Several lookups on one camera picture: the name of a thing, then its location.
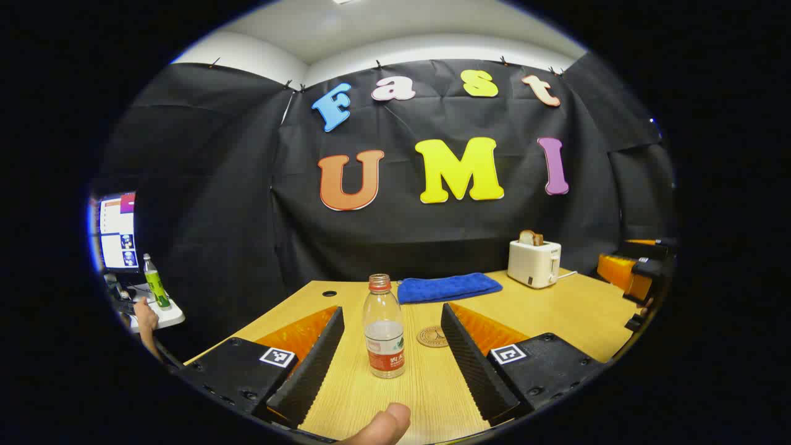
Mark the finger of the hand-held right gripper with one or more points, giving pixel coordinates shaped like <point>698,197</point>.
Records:
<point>642,250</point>
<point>615,271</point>

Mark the green drink bottle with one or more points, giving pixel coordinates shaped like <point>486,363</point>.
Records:
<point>156,287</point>

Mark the clear plastic water bottle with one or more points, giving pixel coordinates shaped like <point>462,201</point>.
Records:
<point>383,321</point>

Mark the computer monitor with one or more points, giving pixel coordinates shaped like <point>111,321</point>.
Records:
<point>117,235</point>

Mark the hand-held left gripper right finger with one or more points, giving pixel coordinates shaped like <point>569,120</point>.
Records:
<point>476,371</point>

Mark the bread slice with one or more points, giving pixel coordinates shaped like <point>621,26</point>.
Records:
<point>530,238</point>

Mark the white side desk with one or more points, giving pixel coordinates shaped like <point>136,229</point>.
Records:
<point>170,316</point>

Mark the blue folded towel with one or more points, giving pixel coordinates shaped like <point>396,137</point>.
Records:
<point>445,288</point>

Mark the white toaster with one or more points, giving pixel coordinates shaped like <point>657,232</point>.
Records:
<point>531,262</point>

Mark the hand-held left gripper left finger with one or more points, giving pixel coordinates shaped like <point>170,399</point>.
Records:
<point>312,371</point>

